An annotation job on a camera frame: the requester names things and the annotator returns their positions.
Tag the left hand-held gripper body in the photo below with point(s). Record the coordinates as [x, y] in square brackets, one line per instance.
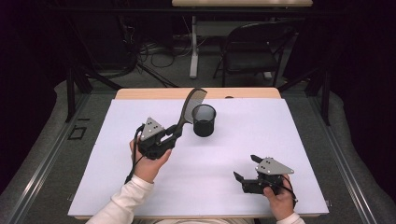
[151, 129]

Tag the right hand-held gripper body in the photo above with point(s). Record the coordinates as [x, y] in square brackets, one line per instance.
[272, 168]

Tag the black mesh cup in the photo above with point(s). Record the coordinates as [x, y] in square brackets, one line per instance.
[204, 124]

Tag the black comb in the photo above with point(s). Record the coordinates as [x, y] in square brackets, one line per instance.
[191, 102]

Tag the person's left hand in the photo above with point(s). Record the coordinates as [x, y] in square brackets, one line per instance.
[149, 168]

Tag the person's right hand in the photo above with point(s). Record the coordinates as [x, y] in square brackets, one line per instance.
[281, 205]

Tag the light wooden table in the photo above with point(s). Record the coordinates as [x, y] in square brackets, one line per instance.
[149, 93]

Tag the white foam board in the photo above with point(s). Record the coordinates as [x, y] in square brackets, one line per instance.
[202, 174]

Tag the white-legged desk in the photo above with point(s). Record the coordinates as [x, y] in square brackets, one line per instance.
[194, 56]

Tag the black metal stand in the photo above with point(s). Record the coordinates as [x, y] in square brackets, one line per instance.
[326, 99]
[70, 93]

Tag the black folding chair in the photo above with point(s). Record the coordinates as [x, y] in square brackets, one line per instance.
[252, 62]

